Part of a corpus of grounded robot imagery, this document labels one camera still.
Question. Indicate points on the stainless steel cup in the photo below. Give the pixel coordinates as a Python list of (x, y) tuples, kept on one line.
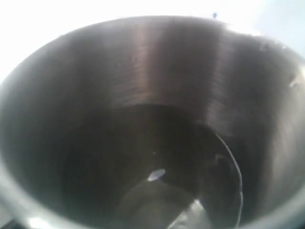
[(155, 122)]

